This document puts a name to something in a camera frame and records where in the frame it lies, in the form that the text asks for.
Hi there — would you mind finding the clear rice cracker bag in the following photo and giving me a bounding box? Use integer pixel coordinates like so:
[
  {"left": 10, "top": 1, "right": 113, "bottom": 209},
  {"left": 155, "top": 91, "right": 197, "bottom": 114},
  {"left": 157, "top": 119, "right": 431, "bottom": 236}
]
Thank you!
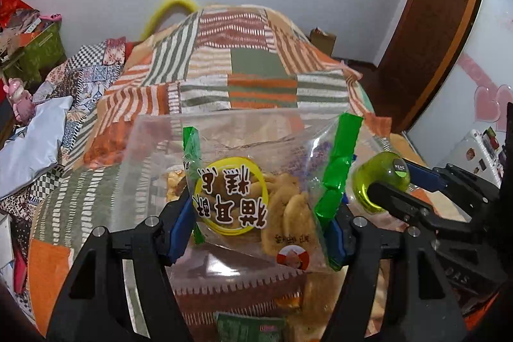
[{"left": 183, "top": 109, "right": 363, "bottom": 272}]

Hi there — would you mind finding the white sticker covered case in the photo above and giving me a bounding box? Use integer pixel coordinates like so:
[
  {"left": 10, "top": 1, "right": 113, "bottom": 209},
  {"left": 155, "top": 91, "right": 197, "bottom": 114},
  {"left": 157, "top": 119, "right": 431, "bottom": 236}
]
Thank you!
[{"left": 440, "top": 129, "right": 503, "bottom": 188}]

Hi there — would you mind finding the green snack packet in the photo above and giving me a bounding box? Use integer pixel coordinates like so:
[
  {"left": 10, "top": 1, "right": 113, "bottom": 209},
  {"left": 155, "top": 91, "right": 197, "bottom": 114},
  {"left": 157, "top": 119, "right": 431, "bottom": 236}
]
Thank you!
[{"left": 215, "top": 313, "right": 286, "bottom": 342}]

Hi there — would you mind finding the clear plastic storage box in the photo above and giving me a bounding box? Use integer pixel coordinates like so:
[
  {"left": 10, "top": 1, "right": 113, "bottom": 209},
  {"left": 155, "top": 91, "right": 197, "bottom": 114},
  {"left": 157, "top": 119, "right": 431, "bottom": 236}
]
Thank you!
[{"left": 109, "top": 107, "right": 406, "bottom": 342}]

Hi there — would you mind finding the brown wooden door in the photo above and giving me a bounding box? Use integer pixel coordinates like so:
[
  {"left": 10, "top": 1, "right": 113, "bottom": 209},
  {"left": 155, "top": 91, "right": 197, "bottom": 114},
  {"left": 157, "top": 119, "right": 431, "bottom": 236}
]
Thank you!
[{"left": 367, "top": 0, "right": 481, "bottom": 133}]

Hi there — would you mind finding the brown cardboard box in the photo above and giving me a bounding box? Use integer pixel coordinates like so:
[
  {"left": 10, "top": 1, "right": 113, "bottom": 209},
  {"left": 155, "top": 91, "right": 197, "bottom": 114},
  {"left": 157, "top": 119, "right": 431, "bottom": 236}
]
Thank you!
[{"left": 309, "top": 28, "right": 337, "bottom": 56}]

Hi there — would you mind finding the white plastic bag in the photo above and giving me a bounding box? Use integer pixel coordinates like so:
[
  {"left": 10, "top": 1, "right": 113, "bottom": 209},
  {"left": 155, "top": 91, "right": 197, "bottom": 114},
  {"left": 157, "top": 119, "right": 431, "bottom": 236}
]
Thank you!
[{"left": 0, "top": 96, "right": 73, "bottom": 199}]

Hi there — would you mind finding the pink plush toy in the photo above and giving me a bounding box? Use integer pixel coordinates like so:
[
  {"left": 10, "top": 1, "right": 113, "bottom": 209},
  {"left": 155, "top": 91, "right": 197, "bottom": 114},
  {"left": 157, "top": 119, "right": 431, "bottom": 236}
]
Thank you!
[{"left": 4, "top": 78, "right": 36, "bottom": 126}]

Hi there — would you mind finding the patchwork striped bedspread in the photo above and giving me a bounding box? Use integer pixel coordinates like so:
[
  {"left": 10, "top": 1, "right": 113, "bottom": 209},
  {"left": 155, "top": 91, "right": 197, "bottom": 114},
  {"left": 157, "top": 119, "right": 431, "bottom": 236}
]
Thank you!
[{"left": 28, "top": 5, "right": 413, "bottom": 332}]

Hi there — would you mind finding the checkered patterned quilt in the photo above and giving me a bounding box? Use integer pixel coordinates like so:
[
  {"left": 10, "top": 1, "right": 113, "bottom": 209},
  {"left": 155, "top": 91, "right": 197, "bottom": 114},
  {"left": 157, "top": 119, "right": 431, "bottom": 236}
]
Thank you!
[{"left": 1, "top": 40, "right": 126, "bottom": 320}]

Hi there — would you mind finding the green cardboard box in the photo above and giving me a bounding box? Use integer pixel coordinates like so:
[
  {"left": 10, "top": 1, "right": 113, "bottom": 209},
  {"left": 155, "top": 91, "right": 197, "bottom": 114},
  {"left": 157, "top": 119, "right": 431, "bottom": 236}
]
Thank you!
[{"left": 16, "top": 22, "right": 65, "bottom": 82}]

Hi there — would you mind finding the yellow fuzzy headboard edge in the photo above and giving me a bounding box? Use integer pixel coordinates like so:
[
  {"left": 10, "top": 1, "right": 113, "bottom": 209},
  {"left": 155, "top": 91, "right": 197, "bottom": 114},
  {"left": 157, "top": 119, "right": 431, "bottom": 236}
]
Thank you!
[{"left": 139, "top": 0, "right": 199, "bottom": 42}]

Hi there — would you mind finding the red plastic bag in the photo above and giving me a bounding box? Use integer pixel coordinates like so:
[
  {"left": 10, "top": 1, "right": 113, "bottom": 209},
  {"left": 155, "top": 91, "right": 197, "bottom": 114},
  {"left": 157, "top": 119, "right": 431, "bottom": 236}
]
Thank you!
[{"left": 0, "top": 0, "right": 32, "bottom": 28}]

